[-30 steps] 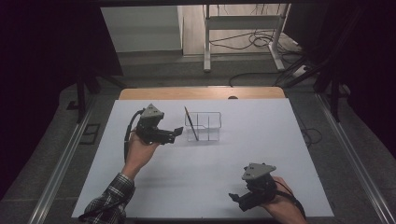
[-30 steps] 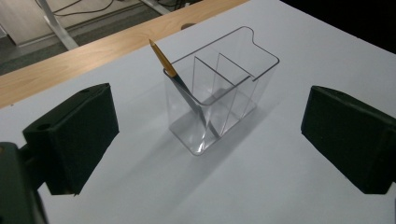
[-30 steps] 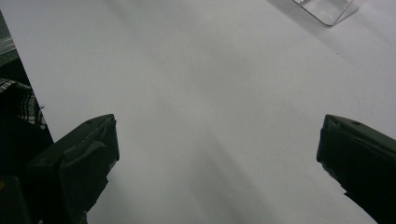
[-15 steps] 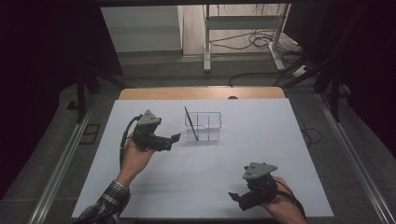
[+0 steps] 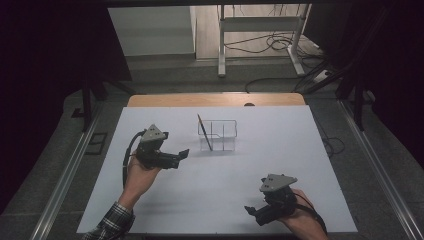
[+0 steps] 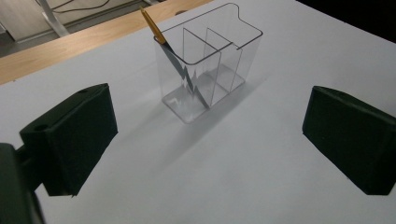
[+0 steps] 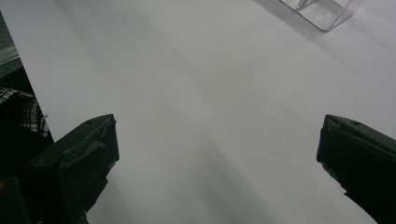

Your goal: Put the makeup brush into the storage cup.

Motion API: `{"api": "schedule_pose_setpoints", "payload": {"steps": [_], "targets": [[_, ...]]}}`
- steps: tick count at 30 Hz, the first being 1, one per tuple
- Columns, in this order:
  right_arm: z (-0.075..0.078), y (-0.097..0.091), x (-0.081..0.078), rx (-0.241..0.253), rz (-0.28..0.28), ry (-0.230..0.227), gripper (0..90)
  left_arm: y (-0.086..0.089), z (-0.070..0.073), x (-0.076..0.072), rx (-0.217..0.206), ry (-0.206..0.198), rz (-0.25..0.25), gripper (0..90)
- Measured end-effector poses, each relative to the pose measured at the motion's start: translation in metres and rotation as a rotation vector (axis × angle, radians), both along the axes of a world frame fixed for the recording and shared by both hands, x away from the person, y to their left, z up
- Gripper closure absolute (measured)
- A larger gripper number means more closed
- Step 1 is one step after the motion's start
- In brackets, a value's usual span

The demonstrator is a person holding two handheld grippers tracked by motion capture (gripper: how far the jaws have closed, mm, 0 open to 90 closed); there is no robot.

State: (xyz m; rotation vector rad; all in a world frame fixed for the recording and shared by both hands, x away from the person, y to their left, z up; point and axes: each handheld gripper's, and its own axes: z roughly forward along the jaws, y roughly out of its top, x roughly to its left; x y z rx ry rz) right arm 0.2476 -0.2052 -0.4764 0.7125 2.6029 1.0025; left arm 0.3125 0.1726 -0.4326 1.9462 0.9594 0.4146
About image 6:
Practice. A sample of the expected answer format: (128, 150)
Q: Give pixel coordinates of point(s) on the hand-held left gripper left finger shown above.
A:
(74, 140)

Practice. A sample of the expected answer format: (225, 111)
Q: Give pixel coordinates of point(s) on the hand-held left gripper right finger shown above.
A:
(351, 140)

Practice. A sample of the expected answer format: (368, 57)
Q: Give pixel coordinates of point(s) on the black pen with orange end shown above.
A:
(155, 29)

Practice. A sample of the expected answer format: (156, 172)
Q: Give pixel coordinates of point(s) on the clear divided pen holder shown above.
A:
(202, 77)

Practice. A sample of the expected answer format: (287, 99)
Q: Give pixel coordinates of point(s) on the white metal desk frame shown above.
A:
(54, 18)

